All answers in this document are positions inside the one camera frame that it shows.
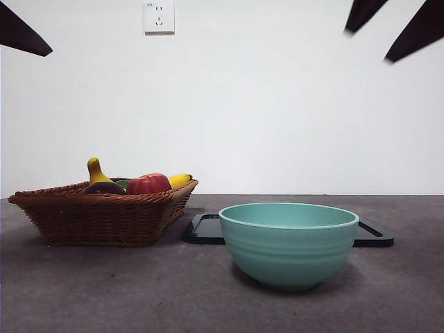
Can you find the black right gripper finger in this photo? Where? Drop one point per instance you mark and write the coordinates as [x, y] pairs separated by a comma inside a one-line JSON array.
[[419, 34], [364, 12]]

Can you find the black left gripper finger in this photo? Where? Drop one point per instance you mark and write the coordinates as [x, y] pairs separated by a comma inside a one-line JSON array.
[[21, 36]]

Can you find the dark red plum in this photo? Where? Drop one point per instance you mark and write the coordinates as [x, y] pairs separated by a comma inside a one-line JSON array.
[[104, 189]]

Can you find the yellow banana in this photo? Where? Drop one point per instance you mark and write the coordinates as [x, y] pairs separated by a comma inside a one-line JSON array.
[[96, 173]]

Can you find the green fruit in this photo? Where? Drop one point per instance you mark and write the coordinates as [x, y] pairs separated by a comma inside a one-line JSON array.
[[122, 182]]

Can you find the red apple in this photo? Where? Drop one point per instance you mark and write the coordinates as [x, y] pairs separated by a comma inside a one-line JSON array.
[[149, 185]]

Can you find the brown wicker basket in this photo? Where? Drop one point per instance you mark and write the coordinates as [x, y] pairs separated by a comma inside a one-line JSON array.
[[97, 218]]

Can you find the teal ribbed bowl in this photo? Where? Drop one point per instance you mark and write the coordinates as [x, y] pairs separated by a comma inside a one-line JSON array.
[[288, 256]]

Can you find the dark teal flat tray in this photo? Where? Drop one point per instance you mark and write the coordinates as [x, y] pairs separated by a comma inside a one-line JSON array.
[[203, 230]]

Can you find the white wall socket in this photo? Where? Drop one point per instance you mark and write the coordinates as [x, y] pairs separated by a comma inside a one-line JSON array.
[[168, 27]]

